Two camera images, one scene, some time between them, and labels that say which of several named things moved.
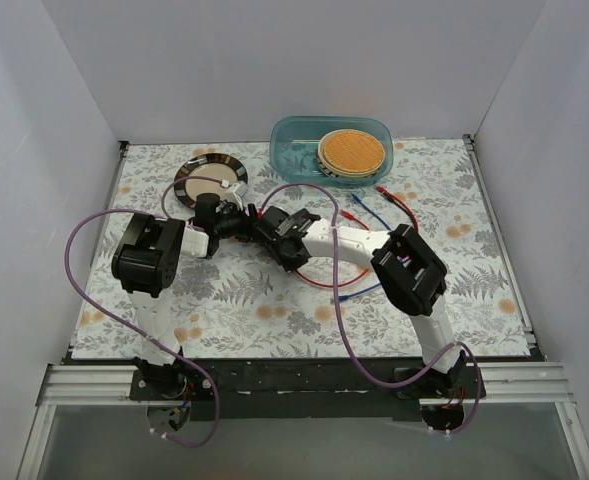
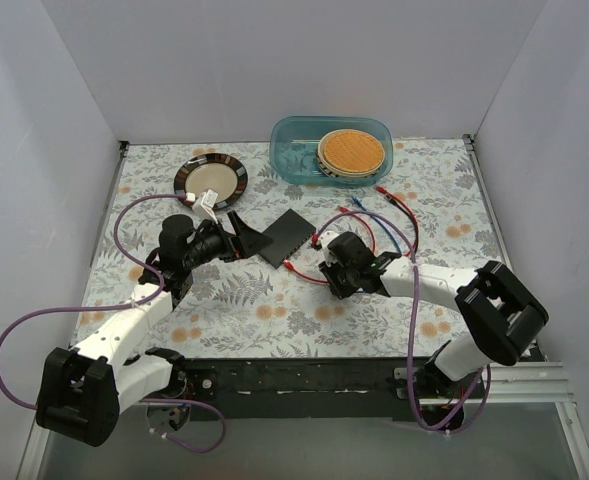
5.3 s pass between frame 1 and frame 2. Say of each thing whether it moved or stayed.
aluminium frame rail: stayed
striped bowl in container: stayed
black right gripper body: moved
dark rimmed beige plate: stayed
